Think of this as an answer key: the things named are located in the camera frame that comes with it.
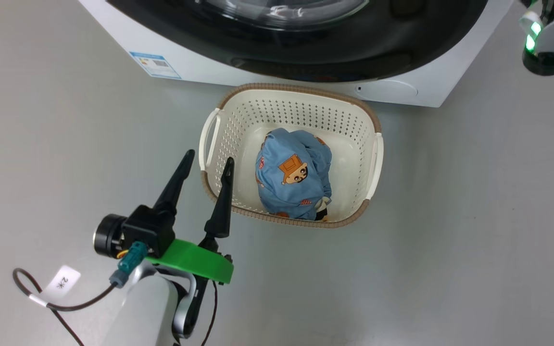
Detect cream perforated laundry basket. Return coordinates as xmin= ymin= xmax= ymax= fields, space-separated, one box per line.
xmin=199 ymin=83 xmax=384 ymax=229

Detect white front-load washing machine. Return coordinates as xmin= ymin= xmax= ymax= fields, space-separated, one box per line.
xmin=77 ymin=0 xmax=518 ymax=109

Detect blue cartoon print clothes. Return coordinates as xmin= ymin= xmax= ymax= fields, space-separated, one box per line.
xmin=255 ymin=127 xmax=333 ymax=222

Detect dark cable with teal plug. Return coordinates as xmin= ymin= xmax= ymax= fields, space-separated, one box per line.
xmin=13 ymin=242 xmax=149 ymax=346

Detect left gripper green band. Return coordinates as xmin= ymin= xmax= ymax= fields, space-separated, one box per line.
xmin=94 ymin=149 xmax=235 ymax=284

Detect thin black cable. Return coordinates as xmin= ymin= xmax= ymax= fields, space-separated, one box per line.
xmin=201 ymin=281 xmax=219 ymax=346

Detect round filter cover flap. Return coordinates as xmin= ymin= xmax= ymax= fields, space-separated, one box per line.
xmin=354 ymin=79 xmax=418 ymax=102

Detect white cable tag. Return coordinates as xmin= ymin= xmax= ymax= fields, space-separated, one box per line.
xmin=53 ymin=265 xmax=82 ymax=293

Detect blue energy label sticker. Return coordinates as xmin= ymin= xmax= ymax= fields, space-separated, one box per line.
xmin=129 ymin=51 xmax=182 ymax=79

